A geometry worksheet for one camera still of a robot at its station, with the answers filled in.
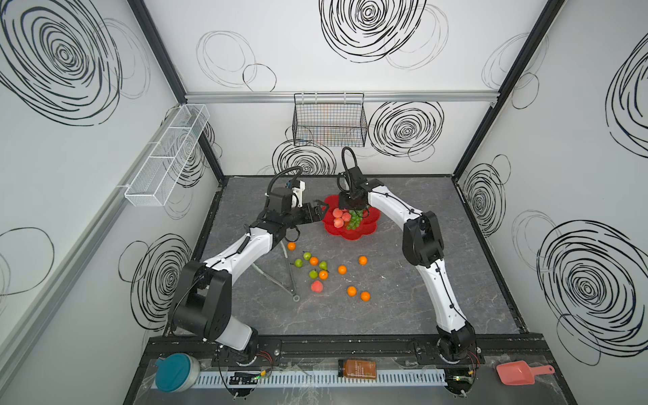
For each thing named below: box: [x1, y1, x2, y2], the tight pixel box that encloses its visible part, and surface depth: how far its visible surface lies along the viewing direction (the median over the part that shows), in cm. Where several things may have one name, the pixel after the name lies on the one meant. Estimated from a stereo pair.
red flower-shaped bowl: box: [322, 194, 381, 240], surface depth 103 cm
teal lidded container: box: [154, 352, 200, 394], surface depth 67 cm
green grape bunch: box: [345, 209, 364, 231], surface depth 104 cm
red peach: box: [310, 280, 324, 293], surface depth 86 cm
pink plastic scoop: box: [496, 360, 556, 386], surface depth 71 cm
